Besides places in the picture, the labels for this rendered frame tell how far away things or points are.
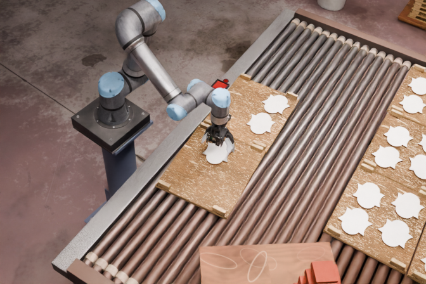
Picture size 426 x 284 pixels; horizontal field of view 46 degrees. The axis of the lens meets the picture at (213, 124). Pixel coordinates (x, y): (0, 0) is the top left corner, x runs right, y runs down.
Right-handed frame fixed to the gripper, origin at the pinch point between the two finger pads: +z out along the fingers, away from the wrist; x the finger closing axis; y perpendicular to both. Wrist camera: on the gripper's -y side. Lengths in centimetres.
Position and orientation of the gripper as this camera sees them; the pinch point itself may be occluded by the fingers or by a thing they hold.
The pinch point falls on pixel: (218, 146)
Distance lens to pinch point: 231.0
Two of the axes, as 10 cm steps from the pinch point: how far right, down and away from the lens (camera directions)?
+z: -0.5, 6.7, 7.4
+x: 9.3, 3.0, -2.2
